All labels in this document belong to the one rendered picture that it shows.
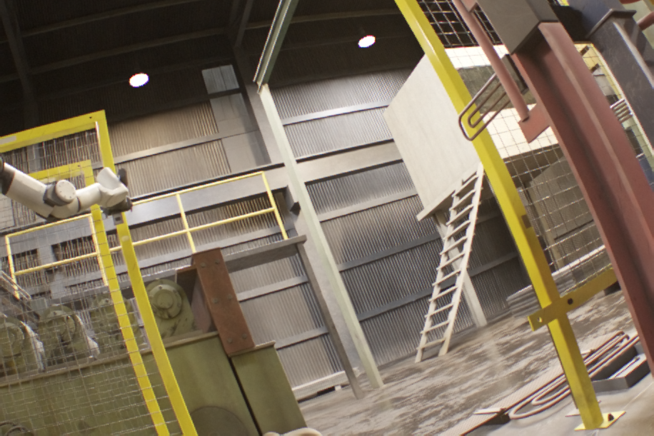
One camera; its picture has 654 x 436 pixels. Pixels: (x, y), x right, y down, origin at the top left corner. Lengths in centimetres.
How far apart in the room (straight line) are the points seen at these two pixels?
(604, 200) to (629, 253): 7
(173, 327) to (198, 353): 21
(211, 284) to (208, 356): 40
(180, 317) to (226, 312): 30
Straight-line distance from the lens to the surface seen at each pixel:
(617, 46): 97
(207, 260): 293
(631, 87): 96
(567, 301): 163
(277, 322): 1240
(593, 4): 101
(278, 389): 297
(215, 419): 288
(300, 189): 670
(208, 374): 292
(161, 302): 299
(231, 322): 286
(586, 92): 55
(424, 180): 1101
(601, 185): 59
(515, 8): 60
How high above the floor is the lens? 55
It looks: 17 degrees up
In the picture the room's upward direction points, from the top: 22 degrees counter-clockwise
